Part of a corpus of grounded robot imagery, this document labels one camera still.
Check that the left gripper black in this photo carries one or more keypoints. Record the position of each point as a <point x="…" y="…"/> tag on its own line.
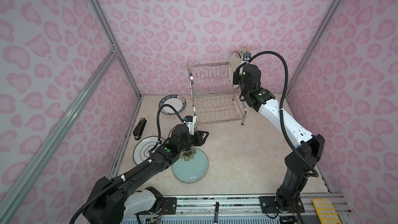
<point x="198" y="136"/>

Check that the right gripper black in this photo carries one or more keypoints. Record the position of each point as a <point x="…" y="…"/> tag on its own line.
<point x="236" y="80"/>

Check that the halloween cat star plate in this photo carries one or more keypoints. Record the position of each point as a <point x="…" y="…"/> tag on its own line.
<point x="243" y="50"/>

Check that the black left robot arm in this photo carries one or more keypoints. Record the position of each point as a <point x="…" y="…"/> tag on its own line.
<point x="106" y="203"/>

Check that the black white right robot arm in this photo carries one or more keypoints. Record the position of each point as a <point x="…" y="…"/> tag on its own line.
<point x="306" y="147"/>

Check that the silver two-tier dish rack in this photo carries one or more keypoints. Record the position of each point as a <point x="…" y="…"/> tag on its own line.
<point x="214" y="98"/>

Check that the mint green flower plate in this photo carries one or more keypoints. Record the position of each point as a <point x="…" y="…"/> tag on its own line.
<point x="191" y="167"/>

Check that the white plate black text rim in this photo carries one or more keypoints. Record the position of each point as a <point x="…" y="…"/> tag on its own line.
<point x="178" y="102"/>

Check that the white plate black rings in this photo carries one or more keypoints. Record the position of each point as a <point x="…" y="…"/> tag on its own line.
<point x="146" y="149"/>

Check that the black stapler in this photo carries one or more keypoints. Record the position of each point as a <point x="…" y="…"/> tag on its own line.
<point x="139" y="129"/>

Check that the black marker pen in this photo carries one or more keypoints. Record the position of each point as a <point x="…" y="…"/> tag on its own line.
<point x="216" y="214"/>

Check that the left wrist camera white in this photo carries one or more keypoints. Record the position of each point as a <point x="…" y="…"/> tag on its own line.
<point x="190" y="122"/>

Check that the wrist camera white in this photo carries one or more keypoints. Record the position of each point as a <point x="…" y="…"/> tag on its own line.
<point x="190" y="122"/>
<point x="246" y="57"/>

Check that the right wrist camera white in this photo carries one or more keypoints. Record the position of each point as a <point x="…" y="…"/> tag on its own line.
<point x="246" y="57"/>

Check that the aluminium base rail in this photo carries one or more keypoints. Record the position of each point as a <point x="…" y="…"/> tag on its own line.
<point x="151" y="208"/>

